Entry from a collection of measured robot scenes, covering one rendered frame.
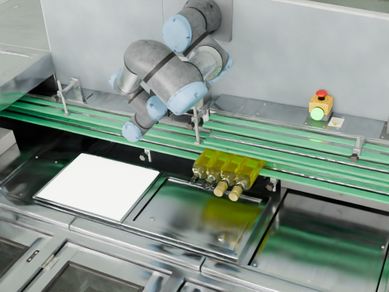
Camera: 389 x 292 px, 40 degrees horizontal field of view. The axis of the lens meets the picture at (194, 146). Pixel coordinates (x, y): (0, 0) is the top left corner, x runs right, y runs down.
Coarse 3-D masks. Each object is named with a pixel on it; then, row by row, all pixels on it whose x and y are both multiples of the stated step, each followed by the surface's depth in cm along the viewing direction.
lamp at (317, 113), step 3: (315, 108) 192; (318, 108) 192; (321, 108) 192; (312, 111) 192; (315, 111) 191; (318, 111) 191; (321, 111) 191; (312, 114) 192; (315, 114) 191; (318, 114) 191; (321, 114) 191; (312, 117) 193; (315, 117) 192; (318, 117) 191; (321, 117) 192
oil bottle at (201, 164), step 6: (204, 150) 208; (210, 150) 207; (216, 150) 207; (204, 156) 204; (210, 156) 204; (198, 162) 202; (204, 162) 201; (210, 162) 202; (192, 168) 201; (198, 168) 200; (204, 168) 199; (204, 174) 200
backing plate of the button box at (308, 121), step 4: (332, 112) 199; (308, 116) 198; (308, 120) 196; (312, 120) 196; (316, 120) 196; (320, 120) 195; (328, 120) 195; (304, 124) 194; (308, 124) 194; (312, 124) 194; (316, 124) 193; (320, 124) 193; (324, 124) 193; (324, 128) 191
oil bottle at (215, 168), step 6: (216, 156) 204; (222, 156) 204; (228, 156) 204; (216, 162) 201; (222, 162) 201; (210, 168) 199; (216, 168) 198; (222, 168) 199; (210, 174) 198; (216, 174) 197; (216, 180) 198
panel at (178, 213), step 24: (144, 168) 227; (144, 192) 214; (168, 192) 214; (192, 192) 212; (96, 216) 205; (144, 216) 203; (168, 216) 202; (192, 216) 201; (216, 216) 200; (240, 216) 199; (168, 240) 193; (192, 240) 190; (216, 240) 190; (240, 240) 188
